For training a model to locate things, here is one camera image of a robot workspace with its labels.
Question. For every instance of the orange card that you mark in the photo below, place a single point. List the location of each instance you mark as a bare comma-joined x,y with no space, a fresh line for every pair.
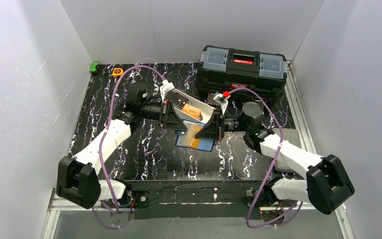
193,111

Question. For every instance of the yellow tape measure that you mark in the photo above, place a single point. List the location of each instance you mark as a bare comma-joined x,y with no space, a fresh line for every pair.
117,72

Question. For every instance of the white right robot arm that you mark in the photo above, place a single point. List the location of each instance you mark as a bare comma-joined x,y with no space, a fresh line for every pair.
325,183

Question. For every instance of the black card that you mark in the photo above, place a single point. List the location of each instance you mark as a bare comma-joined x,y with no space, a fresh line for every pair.
178,99

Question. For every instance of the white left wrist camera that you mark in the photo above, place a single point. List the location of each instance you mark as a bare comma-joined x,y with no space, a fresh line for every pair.
165,88

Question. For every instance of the green small object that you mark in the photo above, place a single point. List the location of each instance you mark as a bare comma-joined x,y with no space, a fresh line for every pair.
94,67

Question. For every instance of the white oblong plastic tray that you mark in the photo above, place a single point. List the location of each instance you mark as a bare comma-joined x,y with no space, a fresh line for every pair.
207,110

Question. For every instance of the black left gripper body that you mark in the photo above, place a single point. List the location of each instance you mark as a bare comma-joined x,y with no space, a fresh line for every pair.
165,114

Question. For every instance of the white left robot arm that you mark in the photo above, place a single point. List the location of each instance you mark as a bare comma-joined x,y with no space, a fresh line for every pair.
83,179

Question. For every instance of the aluminium frame rail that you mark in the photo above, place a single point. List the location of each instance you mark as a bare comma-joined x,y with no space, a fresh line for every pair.
203,198

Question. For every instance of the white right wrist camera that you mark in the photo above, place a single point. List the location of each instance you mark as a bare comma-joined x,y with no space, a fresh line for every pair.
222,100

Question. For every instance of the blue leather card holder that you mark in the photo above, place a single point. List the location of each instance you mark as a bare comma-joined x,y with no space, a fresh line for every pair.
205,144

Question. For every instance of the black plastic toolbox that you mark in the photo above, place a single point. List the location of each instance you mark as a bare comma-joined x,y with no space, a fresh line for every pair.
223,69

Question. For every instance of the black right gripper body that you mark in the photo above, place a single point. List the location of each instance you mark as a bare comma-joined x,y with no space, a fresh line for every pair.
220,123

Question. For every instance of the black marbled table mat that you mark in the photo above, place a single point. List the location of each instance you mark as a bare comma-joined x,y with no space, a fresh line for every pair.
150,153

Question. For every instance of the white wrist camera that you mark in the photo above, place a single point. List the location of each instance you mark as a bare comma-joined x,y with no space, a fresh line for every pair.
222,100
165,88

